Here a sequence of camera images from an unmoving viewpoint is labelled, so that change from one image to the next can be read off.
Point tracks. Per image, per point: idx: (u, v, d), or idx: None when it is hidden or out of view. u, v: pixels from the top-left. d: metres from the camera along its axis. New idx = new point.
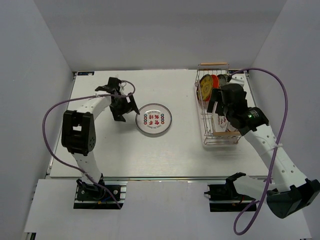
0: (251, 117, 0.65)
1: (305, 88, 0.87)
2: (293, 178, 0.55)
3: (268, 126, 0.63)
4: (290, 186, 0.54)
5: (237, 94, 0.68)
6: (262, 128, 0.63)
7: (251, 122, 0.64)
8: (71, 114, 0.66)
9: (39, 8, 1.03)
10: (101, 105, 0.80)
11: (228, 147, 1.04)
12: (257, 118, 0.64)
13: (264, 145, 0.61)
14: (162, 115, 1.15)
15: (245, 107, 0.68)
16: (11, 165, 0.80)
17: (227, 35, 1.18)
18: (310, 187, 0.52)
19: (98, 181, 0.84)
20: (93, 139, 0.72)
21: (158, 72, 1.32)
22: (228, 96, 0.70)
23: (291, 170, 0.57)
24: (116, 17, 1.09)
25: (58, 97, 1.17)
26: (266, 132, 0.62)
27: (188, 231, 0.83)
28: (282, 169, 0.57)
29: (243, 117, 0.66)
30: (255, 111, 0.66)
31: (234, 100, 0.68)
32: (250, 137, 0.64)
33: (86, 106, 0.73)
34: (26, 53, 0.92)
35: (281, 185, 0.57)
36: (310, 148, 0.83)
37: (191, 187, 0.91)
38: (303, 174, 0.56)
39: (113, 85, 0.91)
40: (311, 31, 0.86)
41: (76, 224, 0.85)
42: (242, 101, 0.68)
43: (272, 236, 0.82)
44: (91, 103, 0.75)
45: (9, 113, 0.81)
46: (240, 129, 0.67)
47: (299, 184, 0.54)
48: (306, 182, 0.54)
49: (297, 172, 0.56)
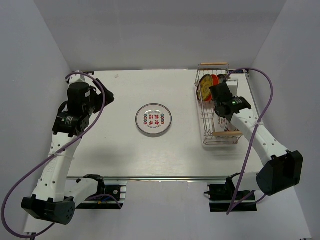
0: (235, 104, 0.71)
1: (305, 88, 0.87)
2: (274, 149, 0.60)
3: (250, 110, 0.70)
4: (271, 156, 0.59)
5: (221, 87, 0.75)
6: (245, 112, 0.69)
7: (234, 108, 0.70)
8: (31, 205, 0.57)
9: (39, 8, 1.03)
10: (66, 161, 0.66)
11: (228, 147, 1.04)
12: (241, 104, 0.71)
13: (247, 124, 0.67)
14: (162, 115, 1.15)
15: (230, 97, 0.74)
16: (12, 165, 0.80)
17: (227, 35, 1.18)
18: (291, 155, 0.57)
19: (96, 191, 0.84)
20: (71, 209, 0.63)
21: (158, 72, 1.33)
22: (214, 91, 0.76)
23: (272, 142, 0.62)
24: (116, 17, 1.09)
25: (58, 98, 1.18)
26: (248, 114, 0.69)
27: (188, 231, 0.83)
28: (263, 142, 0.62)
29: (228, 104, 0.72)
30: (240, 99, 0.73)
31: (219, 93, 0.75)
32: (235, 121, 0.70)
33: (46, 184, 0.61)
34: (26, 53, 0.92)
35: (265, 158, 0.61)
36: (310, 148, 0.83)
37: (191, 187, 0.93)
38: (283, 147, 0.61)
39: (77, 103, 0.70)
40: (310, 31, 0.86)
41: (76, 224, 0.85)
42: (227, 93, 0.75)
43: (272, 237, 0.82)
44: (50, 175, 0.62)
45: (9, 113, 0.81)
46: (226, 116, 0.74)
47: (279, 154, 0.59)
48: (286, 152, 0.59)
49: (277, 145, 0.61)
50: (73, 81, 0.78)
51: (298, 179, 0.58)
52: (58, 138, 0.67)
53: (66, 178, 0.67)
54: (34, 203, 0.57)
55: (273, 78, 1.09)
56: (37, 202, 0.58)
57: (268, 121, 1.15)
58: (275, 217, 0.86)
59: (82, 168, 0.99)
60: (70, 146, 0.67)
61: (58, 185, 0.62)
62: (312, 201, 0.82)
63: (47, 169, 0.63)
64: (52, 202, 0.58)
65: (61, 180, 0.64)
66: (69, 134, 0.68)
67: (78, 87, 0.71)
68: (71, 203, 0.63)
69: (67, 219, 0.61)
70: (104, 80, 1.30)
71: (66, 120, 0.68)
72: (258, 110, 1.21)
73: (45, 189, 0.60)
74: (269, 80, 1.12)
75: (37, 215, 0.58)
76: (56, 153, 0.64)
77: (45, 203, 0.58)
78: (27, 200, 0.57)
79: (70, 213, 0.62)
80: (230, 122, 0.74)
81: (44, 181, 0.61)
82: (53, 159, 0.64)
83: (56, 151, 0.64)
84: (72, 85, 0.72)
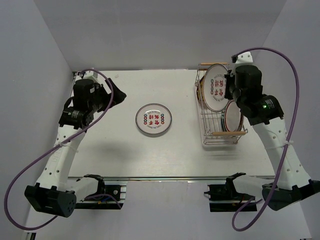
0: (266, 108, 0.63)
1: (305, 88, 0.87)
2: (297, 178, 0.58)
3: (282, 120, 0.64)
4: (292, 186, 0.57)
5: (254, 80, 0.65)
6: (275, 122, 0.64)
7: (265, 114, 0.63)
8: (33, 191, 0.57)
9: (39, 8, 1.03)
10: (70, 151, 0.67)
11: (228, 147, 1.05)
12: (272, 109, 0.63)
13: (274, 140, 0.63)
14: (162, 115, 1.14)
15: (260, 95, 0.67)
16: (12, 165, 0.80)
17: (227, 36, 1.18)
18: (311, 189, 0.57)
19: (96, 190, 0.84)
20: (73, 203, 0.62)
21: (158, 73, 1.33)
22: (244, 82, 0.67)
23: (297, 170, 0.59)
24: (116, 17, 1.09)
25: (58, 97, 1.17)
26: (278, 127, 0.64)
27: (188, 231, 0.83)
28: (288, 168, 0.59)
29: (257, 106, 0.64)
30: (270, 101, 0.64)
31: (250, 87, 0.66)
32: (260, 127, 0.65)
33: (50, 172, 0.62)
34: (26, 52, 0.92)
35: (283, 183, 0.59)
36: (310, 148, 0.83)
37: (191, 187, 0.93)
38: (306, 175, 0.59)
39: (82, 99, 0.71)
40: (311, 31, 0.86)
41: (76, 224, 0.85)
42: (257, 88, 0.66)
43: (272, 237, 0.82)
44: (55, 163, 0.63)
45: (9, 113, 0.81)
46: (250, 116, 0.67)
47: (301, 184, 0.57)
48: (308, 183, 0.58)
49: (301, 172, 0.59)
50: (86, 76, 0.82)
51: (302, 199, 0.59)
52: (65, 129, 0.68)
53: (69, 168, 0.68)
54: (38, 191, 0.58)
55: (273, 78, 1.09)
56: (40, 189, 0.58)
57: None
58: (275, 217, 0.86)
59: (82, 168, 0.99)
60: (76, 138, 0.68)
61: (61, 174, 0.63)
62: (313, 201, 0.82)
63: (52, 158, 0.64)
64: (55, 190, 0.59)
65: (65, 170, 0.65)
66: (74, 127, 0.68)
67: (84, 84, 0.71)
68: (73, 195, 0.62)
69: (68, 211, 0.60)
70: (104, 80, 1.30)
71: (73, 113, 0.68)
72: None
73: (49, 177, 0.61)
74: (269, 80, 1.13)
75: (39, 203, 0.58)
76: (61, 143, 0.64)
77: (48, 190, 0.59)
78: (31, 186, 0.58)
79: (71, 205, 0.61)
80: (251, 123, 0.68)
81: (48, 170, 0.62)
82: (58, 149, 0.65)
83: (62, 142, 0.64)
84: (78, 81, 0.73)
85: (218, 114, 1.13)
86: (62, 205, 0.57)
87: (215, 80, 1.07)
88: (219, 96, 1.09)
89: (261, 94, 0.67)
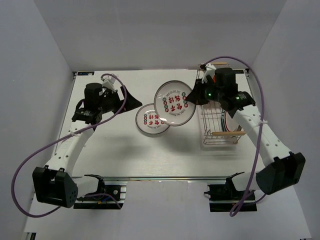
0: (239, 99, 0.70)
1: (305, 88, 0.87)
2: (278, 150, 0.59)
3: (255, 106, 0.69)
4: (273, 157, 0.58)
5: (230, 78, 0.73)
6: (249, 108, 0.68)
7: (239, 104, 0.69)
8: (42, 173, 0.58)
9: (39, 8, 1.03)
10: (80, 142, 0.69)
11: (228, 146, 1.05)
12: (245, 100, 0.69)
13: (250, 122, 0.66)
14: None
15: (235, 91, 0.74)
16: (12, 165, 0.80)
17: (226, 36, 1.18)
18: (293, 158, 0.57)
19: (96, 189, 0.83)
20: (75, 195, 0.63)
21: (158, 72, 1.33)
22: (221, 80, 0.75)
23: (276, 143, 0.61)
24: (116, 17, 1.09)
25: (58, 97, 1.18)
26: (252, 111, 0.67)
27: (188, 231, 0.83)
28: (266, 142, 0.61)
29: (232, 100, 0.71)
30: (244, 95, 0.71)
31: (226, 83, 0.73)
32: (238, 117, 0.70)
33: (59, 156, 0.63)
34: (26, 52, 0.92)
35: (266, 158, 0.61)
36: (310, 148, 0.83)
37: (191, 187, 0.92)
38: (286, 148, 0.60)
39: (92, 101, 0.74)
40: (310, 31, 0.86)
41: (76, 224, 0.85)
42: (233, 85, 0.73)
43: (272, 237, 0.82)
44: (65, 149, 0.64)
45: (9, 112, 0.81)
46: (229, 111, 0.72)
47: (282, 155, 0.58)
48: (290, 154, 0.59)
49: (281, 145, 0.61)
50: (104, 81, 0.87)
51: (297, 178, 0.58)
52: (77, 123, 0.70)
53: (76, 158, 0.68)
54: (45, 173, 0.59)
55: (273, 78, 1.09)
56: (49, 171, 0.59)
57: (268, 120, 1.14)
58: (276, 217, 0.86)
59: (82, 168, 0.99)
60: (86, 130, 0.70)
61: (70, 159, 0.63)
62: (313, 201, 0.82)
63: (63, 145, 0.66)
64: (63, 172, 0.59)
65: (73, 157, 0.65)
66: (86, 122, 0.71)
67: (94, 87, 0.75)
68: (76, 188, 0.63)
69: (70, 203, 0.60)
70: None
71: (85, 113, 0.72)
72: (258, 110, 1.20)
73: (58, 161, 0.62)
74: (269, 80, 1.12)
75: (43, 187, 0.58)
76: (73, 133, 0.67)
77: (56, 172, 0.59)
78: (40, 168, 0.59)
79: (73, 198, 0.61)
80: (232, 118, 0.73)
81: (58, 155, 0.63)
82: (69, 138, 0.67)
83: (74, 132, 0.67)
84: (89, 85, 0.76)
85: (218, 114, 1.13)
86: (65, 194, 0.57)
87: (169, 98, 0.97)
88: (177, 111, 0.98)
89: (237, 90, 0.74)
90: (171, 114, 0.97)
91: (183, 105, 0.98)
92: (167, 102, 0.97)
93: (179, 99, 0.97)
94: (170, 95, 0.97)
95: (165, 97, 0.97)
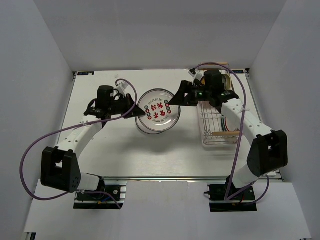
0: (223, 96, 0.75)
1: (304, 88, 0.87)
2: (259, 129, 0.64)
3: (238, 99, 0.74)
4: (256, 135, 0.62)
5: (217, 78, 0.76)
6: (234, 101, 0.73)
7: (224, 99, 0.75)
8: (52, 151, 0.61)
9: (39, 8, 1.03)
10: (89, 133, 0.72)
11: (228, 147, 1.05)
12: (229, 96, 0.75)
13: (234, 111, 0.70)
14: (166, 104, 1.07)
15: (221, 89, 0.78)
16: (11, 165, 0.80)
17: (226, 36, 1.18)
18: (275, 134, 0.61)
19: (96, 189, 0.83)
20: (77, 182, 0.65)
21: (158, 72, 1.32)
22: (209, 79, 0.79)
23: (258, 124, 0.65)
24: (116, 16, 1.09)
25: (58, 97, 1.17)
26: (235, 102, 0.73)
27: (188, 231, 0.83)
28: (250, 124, 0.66)
29: (218, 97, 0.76)
30: (229, 92, 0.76)
31: (213, 82, 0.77)
32: (224, 109, 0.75)
33: (69, 140, 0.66)
34: (26, 52, 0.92)
35: (251, 138, 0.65)
36: (310, 148, 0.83)
37: (191, 187, 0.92)
38: (267, 127, 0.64)
39: (104, 101, 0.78)
40: (310, 31, 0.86)
41: (76, 224, 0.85)
42: (220, 84, 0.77)
43: (272, 237, 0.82)
44: (76, 135, 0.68)
45: (9, 112, 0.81)
46: (216, 107, 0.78)
47: (264, 133, 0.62)
48: (271, 132, 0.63)
49: (262, 126, 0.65)
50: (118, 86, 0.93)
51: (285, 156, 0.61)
52: (88, 117, 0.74)
53: (83, 147, 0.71)
54: (55, 151, 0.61)
55: (273, 78, 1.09)
56: (58, 150, 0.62)
57: (267, 120, 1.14)
58: (275, 217, 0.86)
59: (82, 168, 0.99)
60: (96, 123, 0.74)
61: (78, 145, 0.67)
62: (312, 201, 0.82)
63: (73, 132, 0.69)
64: (71, 152, 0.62)
65: (81, 144, 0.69)
66: (97, 116, 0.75)
67: (106, 88, 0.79)
68: (79, 175, 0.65)
69: (71, 187, 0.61)
70: (103, 80, 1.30)
71: (96, 110, 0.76)
72: (258, 110, 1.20)
73: (67, 143, 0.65)
74: (269, 80, 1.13)
75: (50, 166, 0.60)
76: (84, 123, 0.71)
77: (65, 152, 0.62)
78: (51, 147, 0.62)
79: (76, 183, 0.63)
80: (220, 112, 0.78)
81: (68, 139, 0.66)
82: (80, 128, 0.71)
83: (85, 123, 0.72)
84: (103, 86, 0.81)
85: (218, 115, 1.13)
86: (70, 174, 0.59)
87: (151, 106, 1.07)
88: (161, 117, 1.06)
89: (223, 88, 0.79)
90: (155, 121, 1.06)
91: (167, 111, 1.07)
92: (150, 110, 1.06)
93: (162, 107, 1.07)
94: (154, 103, 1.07)
95: (148, 105, 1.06)
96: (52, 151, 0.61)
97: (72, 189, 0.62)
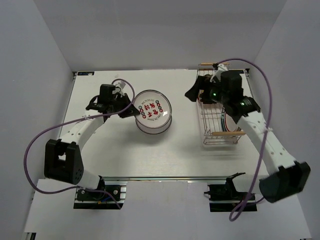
0: (244, 105, 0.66)
1: (304, 88, 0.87)
2: (282, 160, 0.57)
3: (260, 112, 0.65)
4: (278, 166, 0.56)
5: (236, 82, 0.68)
6: (254, 115, 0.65)
7: (243, 109, 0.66)
8: (55, 143, 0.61)
9: (39, 8, 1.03)
10: (92, 127, 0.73)
11: (228, 147, 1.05)
12: (250, 105, 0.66)
13: (255, 129, 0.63)
14: (158, 103, 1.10)
15: (240, 96, 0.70)
16: (11, 165, 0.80)
17: (226, 36, 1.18)
18: (298, 167, 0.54)
19: (96, 187, 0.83)
20: (80, 173, 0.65)
21: (158, 72, 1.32)
22: (227, 83, 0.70)
23: (280, 152, 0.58)
24: (116, 17, 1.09)
25: (58, 97, 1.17)
26: (257, 118, 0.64)
27: (188, 231, 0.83)
28: (271, 151, 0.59)
29: (236, 105, 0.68)
30: (249, 100, 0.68)
31: (231, 88, 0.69)
32: (243, 123, 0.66)
33: (72, 133, 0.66)
34: (26, 53, 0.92)
35: (271, 167, 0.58)
36: (310, 148, 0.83)
37: (191, 187, 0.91)
38: (291, 156, 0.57)
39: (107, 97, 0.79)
40: (310, 31, 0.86)
41: (76, 224, 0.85)
42: (239, 90, 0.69)
43: (272, 236, 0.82)
44: (79, 128, 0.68)
45: (9, 112, 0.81)
46: (234, 117, 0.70)
47: (287, 165, 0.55)
48: (294, 163, 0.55)
49: (285, 155, 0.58)
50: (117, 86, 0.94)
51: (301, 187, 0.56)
52: (90, 111, 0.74)
53: (85, 140, 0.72)
54: (58, 144, 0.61)
55: (273, 78, 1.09)
56: (61, 143, 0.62)
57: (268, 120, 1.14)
58: (276, 217, 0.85)
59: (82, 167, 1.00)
60: (99, 117, 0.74)
61: (81, 138, 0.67)
62: (312, 201, 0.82)
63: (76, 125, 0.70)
64: (74, 144, 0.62)
65: (84, 137, 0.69)
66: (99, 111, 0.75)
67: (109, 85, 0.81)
68: (81, 167, 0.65)
69: (74, 179, 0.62)
70: (103, 80, 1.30)
71: (98, 105, 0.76)
72: None
73: (70, 136, 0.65)
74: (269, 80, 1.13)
75: (53, 159, 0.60)
76: (87, 117, 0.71)
77: (68, 144, 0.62)
78: (54, 140, 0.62)
79: (78, 175, 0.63)
80: (236, 123, 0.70)
81: (70, 132, 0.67)
82: (82, 121, 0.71)
83: (87, 116, 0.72)
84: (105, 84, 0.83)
85: (218, 115, 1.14)
86: (72, 166, 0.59)
87: (144, 106, 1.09)
88: (154, 116, 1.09)
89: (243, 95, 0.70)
90: (149, 119, 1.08)
91: (159, 110, 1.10)
92: (144, 109, 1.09)
93: (154, 106, 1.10)
94: (146, 104, 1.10)
95: (141, 105, 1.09)
96: (55, 144, 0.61)
97: (75, 181, 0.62)
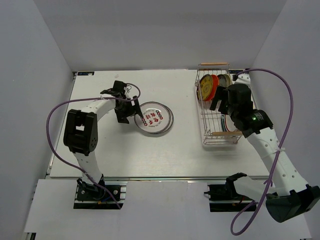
0: (255, 120, 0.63)
1: (304, 89, 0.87)
2: (294, 183, 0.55)
3: (272, 130, 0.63)
4: (290, 190, 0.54)
5: (244, 95, 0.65)
6: (266, 131, 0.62)
7: (255, 125, 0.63)
8: (76, 113, 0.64)
9: (39, 8, 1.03)
10: (106, 105, 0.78)
11: (228, 147, 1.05)
12: (262, 120, 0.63)
13: (266, 148, 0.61)
14: (158, 112, 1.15)
15: (250, 109, 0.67)
16: (11, 165, 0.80)
17: (226, 36, 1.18)
18: (310, 192, 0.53)
19: (98, 182, 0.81)
20: (96, 141, 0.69)
21: (158, 72, 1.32)
22: (235, 96, 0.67)
23: (292, 174, 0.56)
24: (116, 17, 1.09)
25: (58, 97, 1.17)
26: (269, 135, 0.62)
27: (188, 231, 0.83)
28: (283, 173, 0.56)
29: (247, 119, 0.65)
30: (260, 114, 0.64)
31: (240, 101, 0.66)
32: (252, 139, 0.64)
33: (90, 107, 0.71)
34: (26, 53, 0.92)
35: (280, 188, 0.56)
36: (309, 148, 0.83)
37: (192, 187, 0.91)
38: (303, 179, 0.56)
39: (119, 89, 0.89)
40: (310, 31, 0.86)
41: (76, 224, 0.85)
42: (248, 102, 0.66)
43: (271, 237, 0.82)
44: (96, 104, 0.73)
45: (9, 112, 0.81)
46: (243, 131, 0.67)
47: (299, 189, 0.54)
48: (306, 187, 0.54)
49: (297, 177, 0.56)
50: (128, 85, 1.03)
51: (309, 208, 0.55)
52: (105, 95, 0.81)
53: (100, 118, 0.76)
54: (78, 113, 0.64)
55: (273, 78, 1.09)
56: (81, 113, 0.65)
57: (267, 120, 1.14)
58: None
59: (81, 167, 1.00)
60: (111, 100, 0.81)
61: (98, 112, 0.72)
62: None
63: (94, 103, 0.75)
64: (93, 114, 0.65)
65: (99, 113, 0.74)
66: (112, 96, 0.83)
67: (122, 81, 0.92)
68: (96, 137, 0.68)
69: (90, 148, 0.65)
70: (103, 80, 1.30)
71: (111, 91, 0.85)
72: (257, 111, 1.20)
73: (88, 109, 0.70)
74: (269, 80, 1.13)
75: (73, 126, 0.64)
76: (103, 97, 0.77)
77: (87, 113, 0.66)
78: (74, 110, 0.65)
79: (93, 144, 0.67)
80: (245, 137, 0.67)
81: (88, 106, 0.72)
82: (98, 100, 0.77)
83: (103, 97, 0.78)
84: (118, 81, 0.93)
85: (218, 114, 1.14)
86: (90, 133, 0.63)
87: (145, 115, 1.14)
88: (155, 123, 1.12)
89: (252, 108, 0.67)
90: (151, 126, 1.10)
91: (159, 118, 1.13)
92: (145, 118, 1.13)
93: (154, 115, 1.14)
94: (147, 114, 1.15)
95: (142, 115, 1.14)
96: (76, 112, 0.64)
97: (91, 149, 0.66)
